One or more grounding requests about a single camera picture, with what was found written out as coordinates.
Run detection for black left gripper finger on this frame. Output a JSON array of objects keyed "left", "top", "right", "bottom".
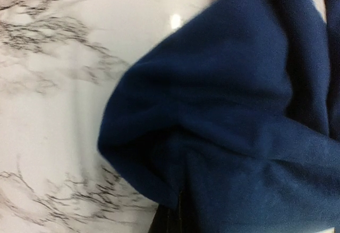
[{"left": 148, "top": 192, "right": 183, "bottom": 233}]

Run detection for navy blue t-shirt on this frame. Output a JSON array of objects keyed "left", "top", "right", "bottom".
[{"left": 98, "top": 0, "right": 339, "bottom": 232}]

